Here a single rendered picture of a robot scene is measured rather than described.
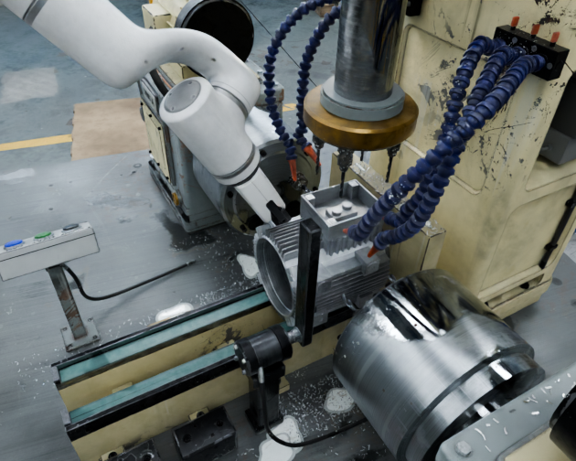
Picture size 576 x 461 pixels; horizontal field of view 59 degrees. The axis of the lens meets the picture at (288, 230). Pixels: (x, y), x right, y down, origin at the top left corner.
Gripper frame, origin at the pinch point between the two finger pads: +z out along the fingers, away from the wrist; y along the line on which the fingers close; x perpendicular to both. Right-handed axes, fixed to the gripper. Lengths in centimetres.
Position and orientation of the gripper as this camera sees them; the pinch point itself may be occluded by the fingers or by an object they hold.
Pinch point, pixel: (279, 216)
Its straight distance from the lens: 94.3
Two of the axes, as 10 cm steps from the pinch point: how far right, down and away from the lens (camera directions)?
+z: 4.2, 5.1, 7.5
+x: 7.7, -6.4, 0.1
